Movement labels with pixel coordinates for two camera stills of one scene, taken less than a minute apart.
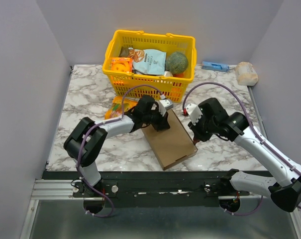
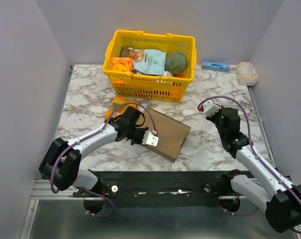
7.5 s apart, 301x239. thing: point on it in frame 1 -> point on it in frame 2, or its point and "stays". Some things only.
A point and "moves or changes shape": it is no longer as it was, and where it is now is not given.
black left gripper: (162, 124) -> (140, 142)
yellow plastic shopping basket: (146, 64) stays
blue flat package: (215, 66) stays
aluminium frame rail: (51, 189) stays
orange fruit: (180, 75) stays
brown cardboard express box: (171, 144) moves or changes shape
